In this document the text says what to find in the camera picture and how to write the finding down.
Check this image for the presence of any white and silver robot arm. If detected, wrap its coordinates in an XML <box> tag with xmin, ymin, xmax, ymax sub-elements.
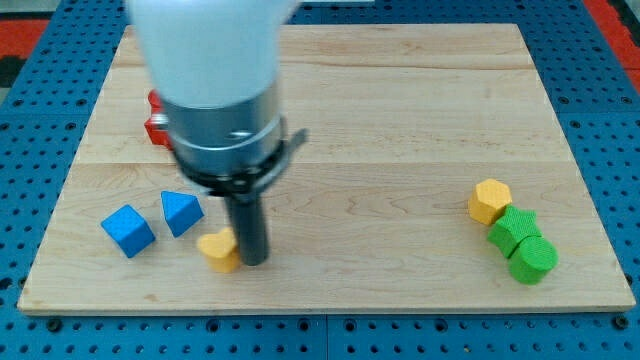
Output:
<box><xmin>125</xmin><ymin>0</ymin><xmax>300</xmax><ymax>199</ymax></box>

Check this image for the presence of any yellow heart block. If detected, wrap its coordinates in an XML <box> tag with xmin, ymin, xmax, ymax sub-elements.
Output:
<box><xmin>197</xmin><ymin>227</ymin><xmax>241</xmax><ymax>273</ymax></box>

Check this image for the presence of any yellow hexagon block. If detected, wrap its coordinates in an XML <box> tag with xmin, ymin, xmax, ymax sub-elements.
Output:
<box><xmin>468</xmin><ymin>179</ymin><xmax>512</xmax><ymax>225</ymax></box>

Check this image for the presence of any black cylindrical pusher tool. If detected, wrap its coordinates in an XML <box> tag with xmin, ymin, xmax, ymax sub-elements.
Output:
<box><xmin>225</xmin><ymin>196</ymin><xmax>269</xmax><ymax>266</ymax></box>

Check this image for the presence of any wooden board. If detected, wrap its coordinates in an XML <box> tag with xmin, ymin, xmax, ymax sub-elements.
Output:
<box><xmin>18</xmin><ymin>24</ymin><xmax>636</xmax><ymax>316</ymax></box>

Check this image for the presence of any blue triangle block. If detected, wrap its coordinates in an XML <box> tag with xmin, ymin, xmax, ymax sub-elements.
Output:
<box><xmin>161</xmin><ymin>191</ymin><xmax>204</xmax><ymax>238</ymax></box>

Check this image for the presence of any red block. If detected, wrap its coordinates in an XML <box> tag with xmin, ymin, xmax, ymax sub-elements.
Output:
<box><xmin>144</xmin><ymin>90</ymin><xmax>172</xmax><ymax>151</ymax></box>

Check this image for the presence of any blue cube block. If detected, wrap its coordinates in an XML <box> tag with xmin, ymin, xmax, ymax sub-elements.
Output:
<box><xmin>100</xmin><ymin>204</ymin><xmax>155</xmax><ymax>258</ymax></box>

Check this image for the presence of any green star block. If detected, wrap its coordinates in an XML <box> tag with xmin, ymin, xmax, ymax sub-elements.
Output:
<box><xmin>487</xmin><ymin>205</ymin><xmax>542</xmax><ymax>259</ymax></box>

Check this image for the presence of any green cylinder block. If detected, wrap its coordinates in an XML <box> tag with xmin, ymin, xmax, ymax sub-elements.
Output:
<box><xmin>508</xmin><ymin>236</ymin><xmax>559</xmax><ymax>285</ymax></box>

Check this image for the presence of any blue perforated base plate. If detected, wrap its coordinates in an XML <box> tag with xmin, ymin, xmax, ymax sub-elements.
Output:
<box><xmin>1</xmin><ymin>0</ymin><xmax>639</xmax><ymax>359</ymax></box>

